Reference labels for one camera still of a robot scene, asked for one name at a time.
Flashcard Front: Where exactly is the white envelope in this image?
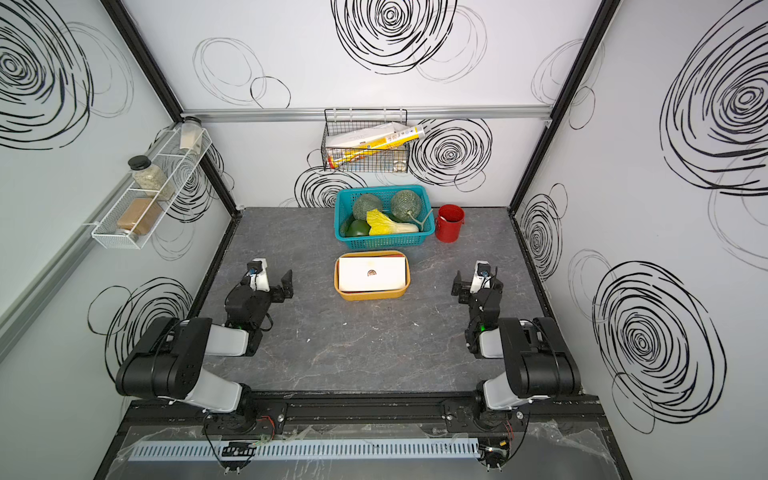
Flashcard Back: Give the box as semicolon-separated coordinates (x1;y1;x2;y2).
338;256;406;293

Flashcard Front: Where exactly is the yellow storage box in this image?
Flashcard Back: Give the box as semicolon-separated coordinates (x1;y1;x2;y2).
334;253;411;301

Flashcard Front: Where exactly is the red envelope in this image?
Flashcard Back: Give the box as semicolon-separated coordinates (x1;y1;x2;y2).
339;250;405;258

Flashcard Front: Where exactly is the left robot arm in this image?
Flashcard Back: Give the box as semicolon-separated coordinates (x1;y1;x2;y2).
115;258;294;414

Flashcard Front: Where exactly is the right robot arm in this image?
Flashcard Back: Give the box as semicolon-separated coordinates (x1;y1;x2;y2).
451;262;582;411

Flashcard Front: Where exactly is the yellow foil roll box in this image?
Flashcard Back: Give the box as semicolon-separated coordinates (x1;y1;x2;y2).
325;126;424;169

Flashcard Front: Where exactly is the white wrap box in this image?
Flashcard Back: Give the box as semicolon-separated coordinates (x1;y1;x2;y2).
325;122;407;148

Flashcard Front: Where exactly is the red cup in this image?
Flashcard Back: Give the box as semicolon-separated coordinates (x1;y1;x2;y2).
435;204;465;243

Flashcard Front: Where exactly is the right green melon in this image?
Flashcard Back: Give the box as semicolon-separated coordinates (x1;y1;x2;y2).
390;189;423;222

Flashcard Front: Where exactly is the green melon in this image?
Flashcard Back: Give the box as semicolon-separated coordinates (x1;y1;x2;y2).
390;189;423;222
352;193;383;221

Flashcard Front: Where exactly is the green pepper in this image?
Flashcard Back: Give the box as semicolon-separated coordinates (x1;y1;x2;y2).
344;219;371;238

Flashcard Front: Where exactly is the yellow white cabbage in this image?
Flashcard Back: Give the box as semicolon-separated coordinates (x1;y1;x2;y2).
366;209;420;236

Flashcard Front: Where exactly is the teal plastic basket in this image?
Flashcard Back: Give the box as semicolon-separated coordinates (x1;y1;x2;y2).
334;185;436;250

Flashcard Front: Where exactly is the left green melon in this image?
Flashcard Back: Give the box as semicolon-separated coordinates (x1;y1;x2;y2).
352;193;383;221

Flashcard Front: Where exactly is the black lid spice jar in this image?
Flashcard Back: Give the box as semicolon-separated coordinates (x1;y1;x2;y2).
127;155;167;193

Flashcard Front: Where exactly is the clear lid jar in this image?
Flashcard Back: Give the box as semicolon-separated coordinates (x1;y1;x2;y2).
180;116;203;155

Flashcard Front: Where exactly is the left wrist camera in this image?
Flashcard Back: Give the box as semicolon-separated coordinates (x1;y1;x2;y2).
247;258;270;292

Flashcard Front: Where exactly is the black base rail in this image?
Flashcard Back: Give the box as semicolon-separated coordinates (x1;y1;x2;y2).
117;392;609;436

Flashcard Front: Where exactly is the white wire wall shelf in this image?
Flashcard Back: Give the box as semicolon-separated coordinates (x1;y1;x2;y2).
91;123;215;261

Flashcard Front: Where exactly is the black wire wall basket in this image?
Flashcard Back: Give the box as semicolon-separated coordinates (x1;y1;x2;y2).
320;108;409;173

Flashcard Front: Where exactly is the white slotted cable duct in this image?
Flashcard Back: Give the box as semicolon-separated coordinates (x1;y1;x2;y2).
128;438;480;462

